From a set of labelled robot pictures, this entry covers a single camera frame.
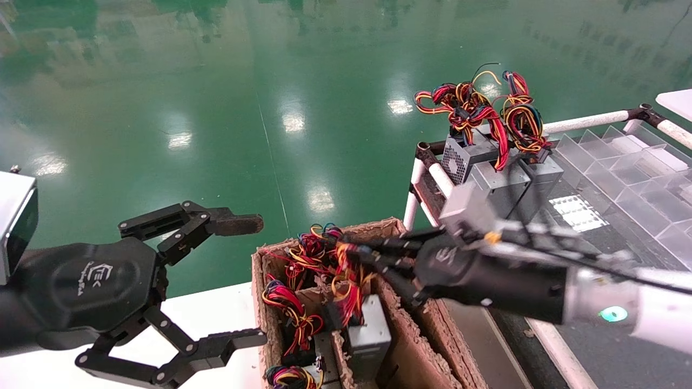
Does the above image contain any long cardboard divider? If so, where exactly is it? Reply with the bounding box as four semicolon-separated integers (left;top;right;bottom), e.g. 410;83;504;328
373;276;465;389

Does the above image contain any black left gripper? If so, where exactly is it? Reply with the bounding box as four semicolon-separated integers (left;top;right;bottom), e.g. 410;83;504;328
19;201;268;388

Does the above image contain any brown cardboard box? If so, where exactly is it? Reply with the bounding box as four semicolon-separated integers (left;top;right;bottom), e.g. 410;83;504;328
251;218;487;389

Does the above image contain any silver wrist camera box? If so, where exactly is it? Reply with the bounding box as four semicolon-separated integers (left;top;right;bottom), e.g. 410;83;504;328
439;182;499;243
0;172;38;286

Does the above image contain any white frame leg pipe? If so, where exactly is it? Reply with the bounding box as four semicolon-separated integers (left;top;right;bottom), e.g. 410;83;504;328
403;158;428;234

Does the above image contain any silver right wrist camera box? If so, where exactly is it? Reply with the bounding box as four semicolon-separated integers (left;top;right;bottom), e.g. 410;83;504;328
439;182;499;243

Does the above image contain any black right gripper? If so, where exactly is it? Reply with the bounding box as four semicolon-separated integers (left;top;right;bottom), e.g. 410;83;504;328
346;230;569;325

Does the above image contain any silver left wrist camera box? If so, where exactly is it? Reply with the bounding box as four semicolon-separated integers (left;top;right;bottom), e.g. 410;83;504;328
0;172;38;286

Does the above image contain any black pipe corner connector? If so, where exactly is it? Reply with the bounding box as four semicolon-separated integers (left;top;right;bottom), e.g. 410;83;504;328
626;104;667;129
415;142;445;169

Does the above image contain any clear acrylic divider tray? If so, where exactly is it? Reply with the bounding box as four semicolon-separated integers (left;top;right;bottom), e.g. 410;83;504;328
556;124;692;271

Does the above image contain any grey power supply with wires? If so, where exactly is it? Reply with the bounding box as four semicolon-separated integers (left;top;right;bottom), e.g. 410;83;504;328
470;157;533;221
262;223;355;290
265;357;326;389
327;240;392;382
262;274;338;379
500;70;564;218

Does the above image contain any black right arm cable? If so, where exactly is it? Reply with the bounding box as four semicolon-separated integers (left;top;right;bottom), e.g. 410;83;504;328
503;219;692;297

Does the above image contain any white table corner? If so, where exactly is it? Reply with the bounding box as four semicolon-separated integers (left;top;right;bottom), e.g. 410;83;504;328
655;89;692;123

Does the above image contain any mesh-sided power supply with wires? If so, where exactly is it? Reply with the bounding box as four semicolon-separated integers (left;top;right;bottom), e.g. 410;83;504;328
414;64;510;187

